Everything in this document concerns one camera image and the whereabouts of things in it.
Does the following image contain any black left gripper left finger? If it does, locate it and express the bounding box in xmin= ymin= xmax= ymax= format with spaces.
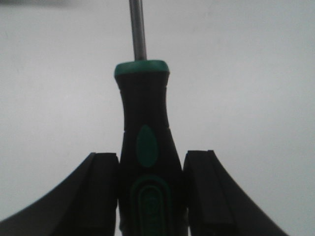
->
xmin=0 ymin=153 xmax=119 ymax=236

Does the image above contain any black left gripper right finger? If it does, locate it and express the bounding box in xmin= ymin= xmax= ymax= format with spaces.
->
xmin=184 ymin=150 xmax=286 ymax=236

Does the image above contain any green black screwdriver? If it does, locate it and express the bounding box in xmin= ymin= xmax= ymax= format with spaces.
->
xmin=114 ymin=0 xmax=188 ymax=236

